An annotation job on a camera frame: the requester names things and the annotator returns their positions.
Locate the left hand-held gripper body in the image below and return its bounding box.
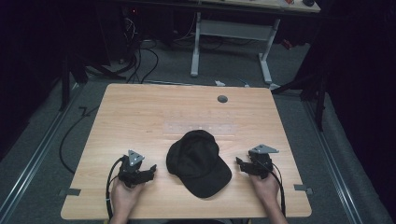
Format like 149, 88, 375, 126
118, 149, 154, 189

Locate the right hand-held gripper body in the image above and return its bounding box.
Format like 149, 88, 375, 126
239, 144, 280, 180

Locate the black baseball cap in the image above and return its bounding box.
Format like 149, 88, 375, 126
165, 129, 233, 199

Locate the person's right hand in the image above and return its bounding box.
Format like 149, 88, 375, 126
248, 169, 281, 209

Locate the person's left hand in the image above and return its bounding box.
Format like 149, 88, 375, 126
110, 177, 146, 218

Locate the grey tape piece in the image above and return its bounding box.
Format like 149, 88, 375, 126
58, 188, 82, 198
293, 184, 314, 196

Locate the black metal stand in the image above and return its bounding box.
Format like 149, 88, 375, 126
59, 55, 125, 112
271, 46, 329, 132

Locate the white-legged desk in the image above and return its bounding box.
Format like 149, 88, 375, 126
124, 0, 321, 85

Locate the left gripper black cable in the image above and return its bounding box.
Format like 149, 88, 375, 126
105, 156, 125, 220

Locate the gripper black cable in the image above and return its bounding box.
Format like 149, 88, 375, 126
105, 156, 125, 220
253, 157, 287, 217

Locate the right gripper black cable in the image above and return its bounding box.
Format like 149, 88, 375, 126
253, 157, 287, 217

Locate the black floor cable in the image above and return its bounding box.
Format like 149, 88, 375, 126
59, 105, 100, 175

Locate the metal floor rail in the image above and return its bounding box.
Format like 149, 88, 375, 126
303, 99, 365, 224
0, 83, 82, 224

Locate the black cable bundle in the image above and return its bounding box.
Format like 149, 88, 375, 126
120, 12, 160, 84

